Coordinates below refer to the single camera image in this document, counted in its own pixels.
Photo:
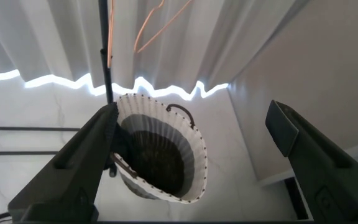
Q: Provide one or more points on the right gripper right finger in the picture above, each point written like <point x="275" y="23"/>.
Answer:
<point x="331" y="180"/>

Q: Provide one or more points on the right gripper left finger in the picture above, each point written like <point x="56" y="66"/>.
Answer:
<point x="67" y="174"/>

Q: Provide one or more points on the white laundry basket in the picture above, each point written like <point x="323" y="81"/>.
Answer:
<point x="166" y="112"/>

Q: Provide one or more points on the black clothes rack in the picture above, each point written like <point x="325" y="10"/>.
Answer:
<point x="104" y="37"/>

